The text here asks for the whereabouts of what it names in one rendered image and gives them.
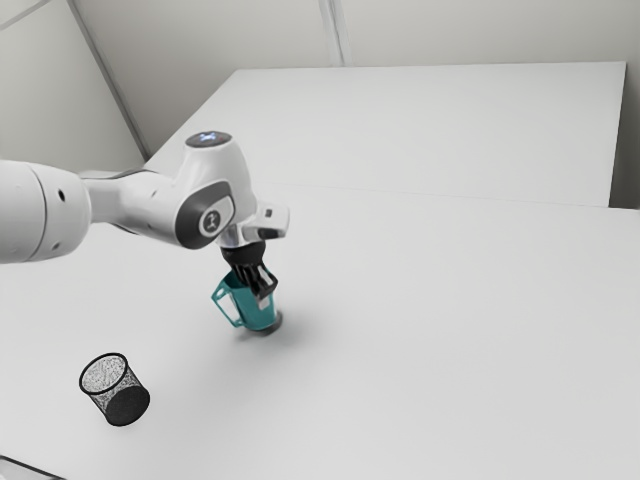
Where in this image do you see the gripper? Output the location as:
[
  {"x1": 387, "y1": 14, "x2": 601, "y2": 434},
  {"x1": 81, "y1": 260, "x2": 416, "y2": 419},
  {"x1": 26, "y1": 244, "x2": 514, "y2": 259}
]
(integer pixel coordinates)
[{"x1": 220, "y1": 242, "x2": 279, "y2": 312}]

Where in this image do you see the teal faceted mug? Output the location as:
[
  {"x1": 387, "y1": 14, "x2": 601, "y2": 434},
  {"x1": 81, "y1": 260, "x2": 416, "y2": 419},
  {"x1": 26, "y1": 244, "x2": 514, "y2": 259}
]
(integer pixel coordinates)
[{"x1": 209, "y1": 270, "x2": 280, "y2": 333}]

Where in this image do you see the black mesh pen holder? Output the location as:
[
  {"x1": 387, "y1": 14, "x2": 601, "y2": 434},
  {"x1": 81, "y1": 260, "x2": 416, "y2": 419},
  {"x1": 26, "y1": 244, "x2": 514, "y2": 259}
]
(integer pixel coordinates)
[{"x1": 78, "y1": 352, "x2": 152, "y2": 428}]

